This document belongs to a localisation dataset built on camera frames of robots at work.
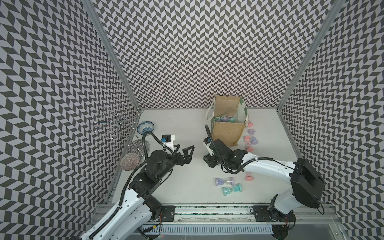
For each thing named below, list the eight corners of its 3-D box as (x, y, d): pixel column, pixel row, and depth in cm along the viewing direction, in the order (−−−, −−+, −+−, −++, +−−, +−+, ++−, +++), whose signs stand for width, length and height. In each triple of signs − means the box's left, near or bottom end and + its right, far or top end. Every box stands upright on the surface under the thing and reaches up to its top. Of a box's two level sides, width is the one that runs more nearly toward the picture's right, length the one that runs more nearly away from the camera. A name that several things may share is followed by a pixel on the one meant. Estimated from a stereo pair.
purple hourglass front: (215, 186, 83) (215, 184, 81) (214, 178, 85) (215, 177, 84) (233, 186, 83) (234, 184, 81) (232, 178, 85) (233, 177, 83)
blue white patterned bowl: (139, 135, 105) (137, 130, 101) (139, 127, 110) (137, 122, 105) (154, 131, 107) (153, 127, 103) (154, 124, 112) (152, 119, 107)
